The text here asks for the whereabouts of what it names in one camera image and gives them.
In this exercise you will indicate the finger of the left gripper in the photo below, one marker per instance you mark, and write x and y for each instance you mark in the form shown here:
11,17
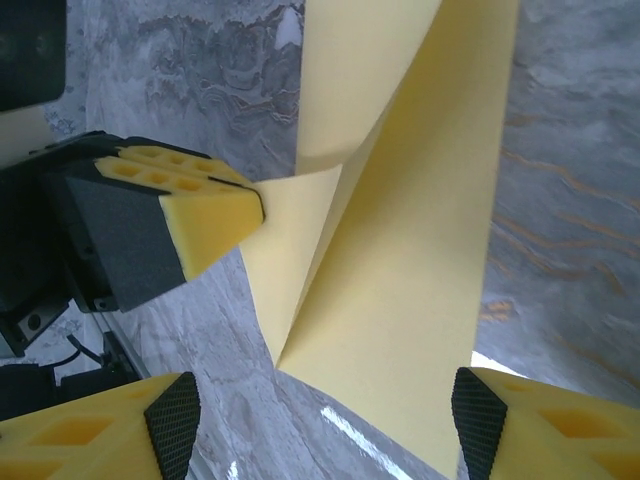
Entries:
210,225
150,154

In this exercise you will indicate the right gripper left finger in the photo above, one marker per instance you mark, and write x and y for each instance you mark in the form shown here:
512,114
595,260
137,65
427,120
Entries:
90,435

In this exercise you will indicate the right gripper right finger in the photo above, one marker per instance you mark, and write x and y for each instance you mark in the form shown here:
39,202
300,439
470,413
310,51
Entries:
550,430

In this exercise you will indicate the yellow paper sheet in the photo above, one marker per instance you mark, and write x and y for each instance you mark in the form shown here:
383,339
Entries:
400,250

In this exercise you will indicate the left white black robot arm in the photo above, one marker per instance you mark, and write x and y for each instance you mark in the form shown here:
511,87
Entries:
60,395

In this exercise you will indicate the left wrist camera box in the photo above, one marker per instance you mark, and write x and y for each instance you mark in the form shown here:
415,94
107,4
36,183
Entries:
30,50

